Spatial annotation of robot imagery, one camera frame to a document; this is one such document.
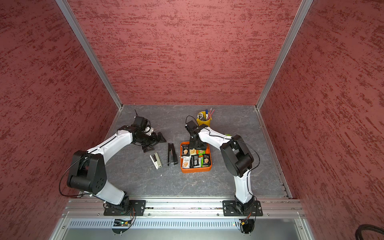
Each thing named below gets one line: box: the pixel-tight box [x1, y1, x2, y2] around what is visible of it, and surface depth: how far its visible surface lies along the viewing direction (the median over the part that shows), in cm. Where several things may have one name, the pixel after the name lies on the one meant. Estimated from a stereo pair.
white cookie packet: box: [182, 155, 192, 169], surface depth 89 cm
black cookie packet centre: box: [189, 154, 200, 168], surface depth 89 cm
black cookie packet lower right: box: [203, 154, 211, 167], surface depth 90 cm
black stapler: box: [167, 143, 178, 166], surface depth 94 cm
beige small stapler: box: [149, 152, 162, 170], surface depth 90 cm
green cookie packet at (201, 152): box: [198, 150, 206, 168], surface depth 94 cm
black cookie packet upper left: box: [182, 144, 190, 157], surface depth 94 cm
